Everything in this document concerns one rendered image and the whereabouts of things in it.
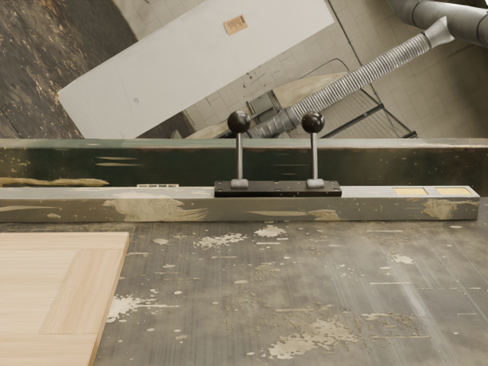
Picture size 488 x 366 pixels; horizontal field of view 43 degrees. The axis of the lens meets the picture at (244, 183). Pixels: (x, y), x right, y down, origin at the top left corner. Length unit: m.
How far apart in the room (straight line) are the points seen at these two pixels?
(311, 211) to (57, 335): 0.46
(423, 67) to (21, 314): 9.02
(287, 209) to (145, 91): 3.81
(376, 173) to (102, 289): 0.66
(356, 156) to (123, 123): 3.70
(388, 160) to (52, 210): 0.63
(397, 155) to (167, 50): 3.56
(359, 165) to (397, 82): 8.28
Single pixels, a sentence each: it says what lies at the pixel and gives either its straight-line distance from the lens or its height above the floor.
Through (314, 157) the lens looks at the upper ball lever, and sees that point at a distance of 1.00.
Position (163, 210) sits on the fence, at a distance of 0.97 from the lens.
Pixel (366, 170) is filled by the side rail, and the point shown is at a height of 1.59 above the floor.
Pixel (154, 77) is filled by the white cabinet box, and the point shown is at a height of 0.71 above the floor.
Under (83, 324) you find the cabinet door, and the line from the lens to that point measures 0.70.
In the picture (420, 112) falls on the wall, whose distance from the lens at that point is 9.68.
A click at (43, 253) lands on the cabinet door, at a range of 0.88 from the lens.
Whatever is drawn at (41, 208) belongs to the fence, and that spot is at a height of 1.12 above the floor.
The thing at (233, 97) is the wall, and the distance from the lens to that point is 9.19.
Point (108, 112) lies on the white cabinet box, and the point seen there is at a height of 0.27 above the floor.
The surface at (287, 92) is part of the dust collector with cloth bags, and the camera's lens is 6.82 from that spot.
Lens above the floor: 1.54
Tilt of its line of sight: 8 degrees down
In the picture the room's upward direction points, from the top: 61 degrees clockwise
